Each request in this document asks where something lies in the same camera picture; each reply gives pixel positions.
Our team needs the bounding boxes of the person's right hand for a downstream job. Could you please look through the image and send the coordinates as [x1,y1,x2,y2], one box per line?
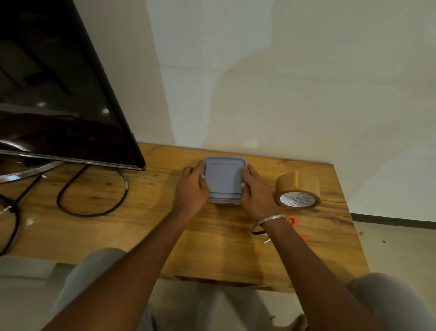
[240,164,284,223]

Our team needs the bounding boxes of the person's left hand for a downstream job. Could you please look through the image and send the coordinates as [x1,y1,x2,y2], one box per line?
[171,161,210,219]

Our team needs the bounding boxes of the grey lidded plastic container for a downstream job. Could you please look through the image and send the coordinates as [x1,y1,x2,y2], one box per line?
[202,156,248,206]

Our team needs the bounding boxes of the person's right forearm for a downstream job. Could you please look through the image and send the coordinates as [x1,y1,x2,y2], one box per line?
[264,216,389,331]

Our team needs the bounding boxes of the person's left forearm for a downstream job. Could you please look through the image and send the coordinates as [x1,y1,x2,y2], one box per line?
[42,209,193,331]

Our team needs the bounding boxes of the brown packing tape roll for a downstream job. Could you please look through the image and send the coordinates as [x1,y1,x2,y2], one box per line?
[274,170,322,209]

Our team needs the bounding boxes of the black flat screen monitor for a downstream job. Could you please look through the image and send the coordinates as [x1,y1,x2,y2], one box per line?
[0,0,146,171]

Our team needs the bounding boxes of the silver curved monitor stand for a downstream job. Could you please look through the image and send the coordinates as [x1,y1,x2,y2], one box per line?
[0,140,63,183]

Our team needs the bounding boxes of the person's right leg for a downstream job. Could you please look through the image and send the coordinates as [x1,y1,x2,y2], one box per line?
[346,273,436,331]

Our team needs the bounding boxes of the silver metal bracelet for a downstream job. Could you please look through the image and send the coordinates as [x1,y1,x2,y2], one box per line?
[253,214,286,231]

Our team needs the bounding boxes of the orange handled scissors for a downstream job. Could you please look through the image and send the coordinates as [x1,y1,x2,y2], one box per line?
[262,216,307,245]

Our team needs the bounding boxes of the black looped cable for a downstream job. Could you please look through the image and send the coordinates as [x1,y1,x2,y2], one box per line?
[57,165,129,218]

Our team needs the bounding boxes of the black cable with plug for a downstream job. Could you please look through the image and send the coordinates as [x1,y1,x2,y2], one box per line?
[0,172,44,257]

